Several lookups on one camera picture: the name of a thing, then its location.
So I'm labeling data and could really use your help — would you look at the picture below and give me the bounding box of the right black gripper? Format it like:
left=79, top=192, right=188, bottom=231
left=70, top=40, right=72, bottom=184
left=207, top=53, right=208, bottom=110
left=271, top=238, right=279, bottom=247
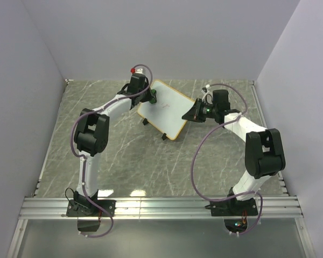
left=181, top=99, right=217, bottom=124

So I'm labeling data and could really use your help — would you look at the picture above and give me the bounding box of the green whiteboard eraser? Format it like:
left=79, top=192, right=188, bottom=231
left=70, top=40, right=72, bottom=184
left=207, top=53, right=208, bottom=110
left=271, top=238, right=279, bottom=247
left=149, top=89, right=157, bottom=104

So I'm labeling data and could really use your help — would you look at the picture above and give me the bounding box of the yellow framed whiteboard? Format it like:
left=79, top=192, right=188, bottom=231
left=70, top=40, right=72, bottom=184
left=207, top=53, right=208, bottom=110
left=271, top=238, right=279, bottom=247
left=137, top=80, right=194, bottom=140

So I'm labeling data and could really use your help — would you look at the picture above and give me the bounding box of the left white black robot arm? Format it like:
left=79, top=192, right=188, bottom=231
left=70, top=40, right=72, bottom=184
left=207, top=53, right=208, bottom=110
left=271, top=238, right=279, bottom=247
left=69, top=82, right=156, bottom=217

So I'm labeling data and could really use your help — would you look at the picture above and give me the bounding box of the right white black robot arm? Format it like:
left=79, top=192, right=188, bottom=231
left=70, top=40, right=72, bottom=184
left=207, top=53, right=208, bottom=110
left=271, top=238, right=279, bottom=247
left=182, top=99, right=286, bottom=216

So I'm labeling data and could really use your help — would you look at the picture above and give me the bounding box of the left black whiteboard foot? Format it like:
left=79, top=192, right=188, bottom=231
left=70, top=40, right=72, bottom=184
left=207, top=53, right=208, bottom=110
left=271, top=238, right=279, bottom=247
left=143, top=118, right=149, bottom=126

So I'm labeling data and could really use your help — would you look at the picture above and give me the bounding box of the black whiteboard foot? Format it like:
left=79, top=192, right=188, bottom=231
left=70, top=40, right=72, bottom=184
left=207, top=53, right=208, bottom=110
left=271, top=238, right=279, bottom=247
left=143, top=118, right=149, bottom=126
left=161, top=133, right=167, bottom=141

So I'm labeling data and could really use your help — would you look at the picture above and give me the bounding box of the right black whiteboard foot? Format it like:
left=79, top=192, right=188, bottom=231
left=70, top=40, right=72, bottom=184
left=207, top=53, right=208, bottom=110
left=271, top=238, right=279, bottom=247
left=161, top=133, right=167, bottom=141

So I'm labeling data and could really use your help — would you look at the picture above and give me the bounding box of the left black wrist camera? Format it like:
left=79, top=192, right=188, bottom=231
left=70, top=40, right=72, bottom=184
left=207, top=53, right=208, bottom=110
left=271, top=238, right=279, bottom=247
left=127, top=73, right=147, bottom=95

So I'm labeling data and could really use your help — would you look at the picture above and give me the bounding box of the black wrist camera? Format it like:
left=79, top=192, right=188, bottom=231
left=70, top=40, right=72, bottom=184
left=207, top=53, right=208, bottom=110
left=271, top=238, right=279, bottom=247
left=127, top=73, right=147, bottom=95
left=212, top=89, right=230, bottom=111

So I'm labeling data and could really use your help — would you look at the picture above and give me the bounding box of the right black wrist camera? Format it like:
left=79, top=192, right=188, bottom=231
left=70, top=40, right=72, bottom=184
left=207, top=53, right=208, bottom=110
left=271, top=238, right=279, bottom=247
left=212, top=89, right=230, bottom=111

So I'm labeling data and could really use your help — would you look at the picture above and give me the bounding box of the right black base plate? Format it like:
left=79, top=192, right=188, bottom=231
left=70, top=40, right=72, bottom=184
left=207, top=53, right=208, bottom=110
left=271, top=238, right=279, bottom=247
left=205, top=198, right=258, bottom=217

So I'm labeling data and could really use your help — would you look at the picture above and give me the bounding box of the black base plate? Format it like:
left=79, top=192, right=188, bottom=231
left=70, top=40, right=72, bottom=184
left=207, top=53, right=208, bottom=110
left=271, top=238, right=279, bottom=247
left=66, top=199, right=116, bottom=217
left=205, top=198, right=258, bottom=217

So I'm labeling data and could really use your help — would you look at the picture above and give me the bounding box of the aluminium front rail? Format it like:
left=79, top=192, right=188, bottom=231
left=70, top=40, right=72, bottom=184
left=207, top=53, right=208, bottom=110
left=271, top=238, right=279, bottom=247
left=18, top=196, right=303, bottom=220

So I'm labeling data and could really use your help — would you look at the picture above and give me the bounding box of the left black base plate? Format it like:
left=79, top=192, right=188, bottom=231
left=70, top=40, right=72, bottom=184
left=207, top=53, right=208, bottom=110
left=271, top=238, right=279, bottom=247
left=66, top=199, right=116, bottom=217

